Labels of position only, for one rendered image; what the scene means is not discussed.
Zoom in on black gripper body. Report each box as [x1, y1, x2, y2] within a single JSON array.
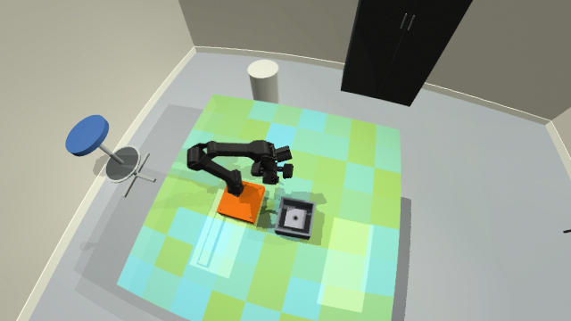
[[251, 162, 294, 178]]

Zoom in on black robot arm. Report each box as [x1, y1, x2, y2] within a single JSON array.
[[186, 140, 292, 197]]

